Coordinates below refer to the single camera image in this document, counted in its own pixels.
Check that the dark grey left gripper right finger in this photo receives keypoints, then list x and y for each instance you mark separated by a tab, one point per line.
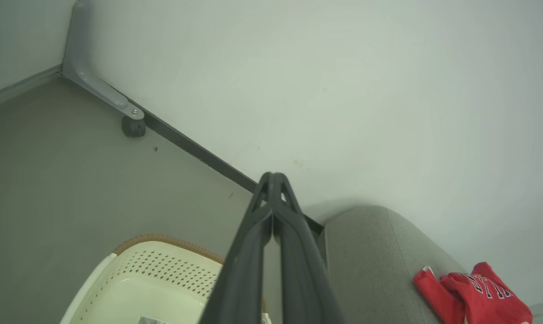
302	279

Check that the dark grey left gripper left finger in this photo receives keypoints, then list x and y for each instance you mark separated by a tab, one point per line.
240	279

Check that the red Bulls T-shirt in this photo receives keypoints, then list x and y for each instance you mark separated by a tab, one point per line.
478	301

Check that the grey fabric sofa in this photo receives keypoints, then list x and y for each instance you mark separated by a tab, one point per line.
379	270

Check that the cream perforated laundry basket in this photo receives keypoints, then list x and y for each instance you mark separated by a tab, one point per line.
163	283

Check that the black baseboard strip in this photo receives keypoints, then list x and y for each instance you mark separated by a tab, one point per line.
199	153

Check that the black rubber bracket foot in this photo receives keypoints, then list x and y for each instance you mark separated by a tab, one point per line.
133	127

